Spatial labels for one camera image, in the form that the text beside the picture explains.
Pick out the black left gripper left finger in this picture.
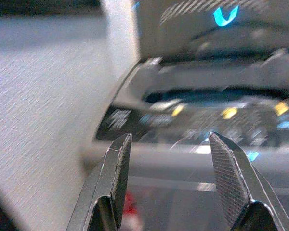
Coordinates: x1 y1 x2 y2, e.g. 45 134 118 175
67 133 132 231

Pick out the yellow washer panel tab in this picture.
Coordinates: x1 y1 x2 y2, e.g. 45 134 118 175
274 101 289 115
171 104 185 117
220 106 238 120

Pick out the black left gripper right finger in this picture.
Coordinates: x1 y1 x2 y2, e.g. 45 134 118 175
209 131 289 231

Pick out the grey top-load washing machine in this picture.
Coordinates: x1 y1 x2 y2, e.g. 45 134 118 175
80 0 289 231

